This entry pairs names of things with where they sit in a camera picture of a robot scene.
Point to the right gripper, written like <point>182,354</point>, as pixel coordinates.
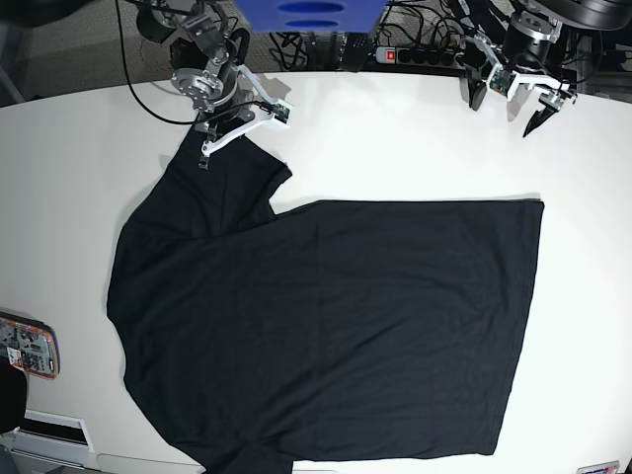
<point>248,110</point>

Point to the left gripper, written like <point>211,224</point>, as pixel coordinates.
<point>481,58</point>

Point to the black T-shirt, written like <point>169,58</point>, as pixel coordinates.
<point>340,330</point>

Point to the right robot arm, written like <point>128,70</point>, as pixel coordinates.
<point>207,59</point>

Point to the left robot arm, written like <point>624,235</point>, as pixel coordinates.
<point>553,48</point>

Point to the white power strip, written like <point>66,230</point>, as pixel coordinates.
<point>422,56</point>

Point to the blue plastic crate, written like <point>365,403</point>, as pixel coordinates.
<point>338,16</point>

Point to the black power adapter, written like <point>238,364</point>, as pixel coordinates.
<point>357,50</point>

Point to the orange clear parts box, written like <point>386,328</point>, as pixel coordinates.
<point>29,345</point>

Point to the black chair back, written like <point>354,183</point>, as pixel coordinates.
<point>13,397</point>

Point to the small card at edge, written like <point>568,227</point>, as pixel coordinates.
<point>611,467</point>

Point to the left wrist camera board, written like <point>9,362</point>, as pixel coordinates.
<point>501,81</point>

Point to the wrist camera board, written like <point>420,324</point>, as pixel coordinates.
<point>281,113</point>
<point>501,81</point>

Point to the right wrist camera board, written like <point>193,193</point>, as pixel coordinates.
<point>281,113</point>

